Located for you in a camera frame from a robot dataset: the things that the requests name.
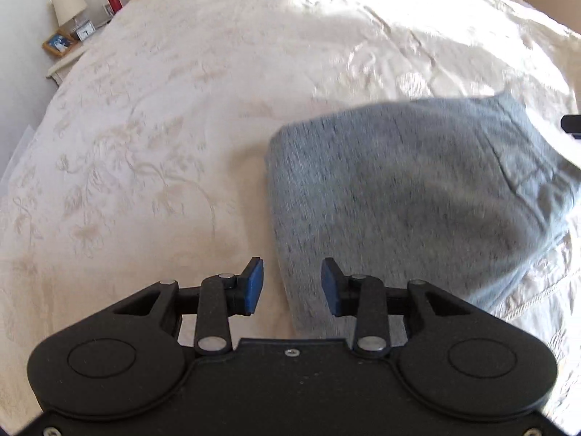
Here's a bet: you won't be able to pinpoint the white table lamp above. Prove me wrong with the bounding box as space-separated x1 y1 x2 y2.
49 0 89 33

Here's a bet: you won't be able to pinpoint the grey pants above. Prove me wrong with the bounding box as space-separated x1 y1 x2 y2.
264 90 581 341

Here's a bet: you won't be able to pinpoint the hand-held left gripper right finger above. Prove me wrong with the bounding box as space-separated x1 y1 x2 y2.
320 257 470 358

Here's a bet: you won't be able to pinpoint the wooden photo frame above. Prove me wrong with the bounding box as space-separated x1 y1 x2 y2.
42 30 79 58

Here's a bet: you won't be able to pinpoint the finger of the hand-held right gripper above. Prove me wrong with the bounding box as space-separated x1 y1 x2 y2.
560 114 581 140

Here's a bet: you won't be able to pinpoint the cream embroidered bedspread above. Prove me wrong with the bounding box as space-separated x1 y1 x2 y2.
0 0 581 423

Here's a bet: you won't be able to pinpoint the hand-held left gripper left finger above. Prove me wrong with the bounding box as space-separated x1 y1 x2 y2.
113 257 265 358

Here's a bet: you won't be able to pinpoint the white nightstand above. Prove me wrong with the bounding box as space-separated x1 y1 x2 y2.
46 9 114 87

